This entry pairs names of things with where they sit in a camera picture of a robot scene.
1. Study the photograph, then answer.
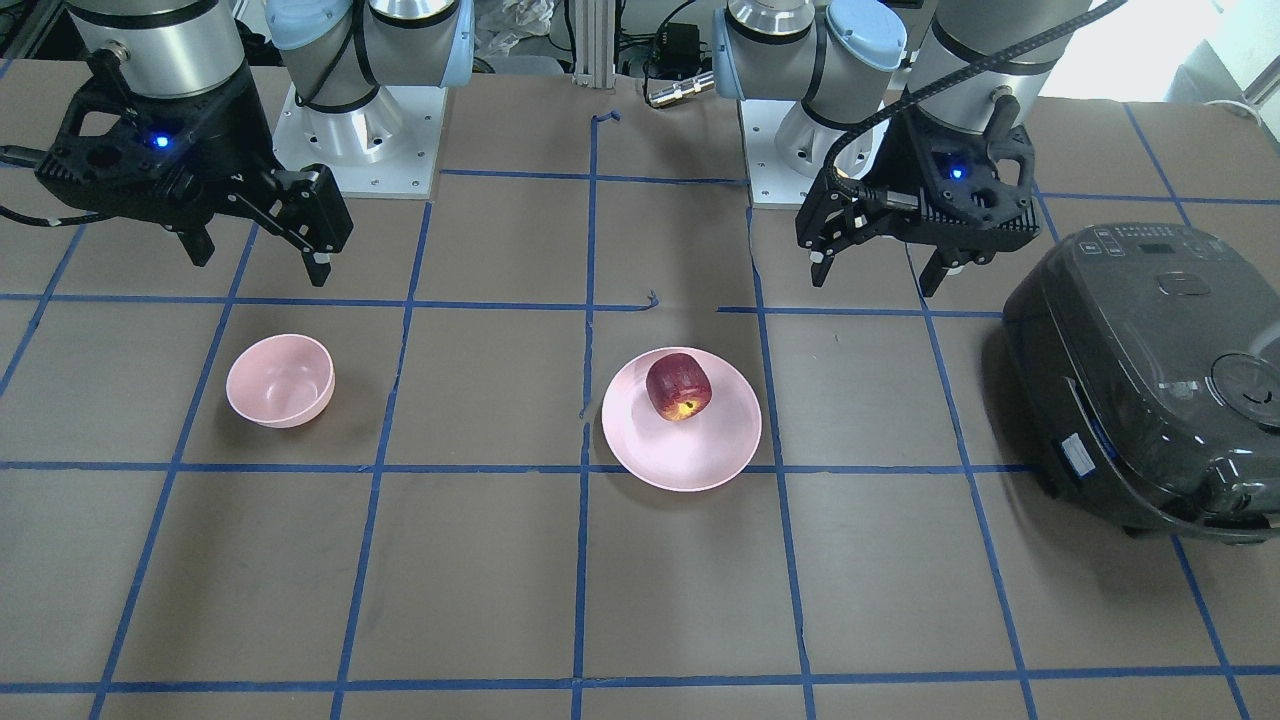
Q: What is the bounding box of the black power adapter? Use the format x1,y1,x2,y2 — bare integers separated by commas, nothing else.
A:
652,22,701,67

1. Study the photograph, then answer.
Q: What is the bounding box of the dark grey rice cooker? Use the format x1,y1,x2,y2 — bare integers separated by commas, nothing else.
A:
1004,223,1279,544

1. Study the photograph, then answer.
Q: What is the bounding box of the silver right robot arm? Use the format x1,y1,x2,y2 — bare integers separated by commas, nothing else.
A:
3,1,474,287

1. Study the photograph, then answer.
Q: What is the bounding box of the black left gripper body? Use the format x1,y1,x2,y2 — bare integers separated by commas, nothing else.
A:
863,96,1041,255

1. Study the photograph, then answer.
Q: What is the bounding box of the silver metal cylinder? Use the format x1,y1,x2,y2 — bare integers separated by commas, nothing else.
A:
643,70,716,110

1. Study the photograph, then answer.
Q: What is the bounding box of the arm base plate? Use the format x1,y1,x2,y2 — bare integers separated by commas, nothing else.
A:
739,100,838,210
273,86,451,200

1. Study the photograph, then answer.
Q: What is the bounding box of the red apple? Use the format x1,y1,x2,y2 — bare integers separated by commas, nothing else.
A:
645,352,713,421

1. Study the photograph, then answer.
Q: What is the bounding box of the aluminium frame post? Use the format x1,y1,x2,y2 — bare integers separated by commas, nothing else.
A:
566,1,620,92

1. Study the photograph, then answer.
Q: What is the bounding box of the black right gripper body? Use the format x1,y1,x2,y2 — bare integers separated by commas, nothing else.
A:
35,50,284,231

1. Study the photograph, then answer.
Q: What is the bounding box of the pink bowl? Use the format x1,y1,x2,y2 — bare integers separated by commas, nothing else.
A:
225,334,337,429

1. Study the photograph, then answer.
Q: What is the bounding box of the pink plate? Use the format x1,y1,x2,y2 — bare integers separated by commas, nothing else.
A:
600,347,763,492

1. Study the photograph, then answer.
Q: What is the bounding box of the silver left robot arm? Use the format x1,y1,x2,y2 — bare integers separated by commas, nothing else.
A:
712,1,1105,297

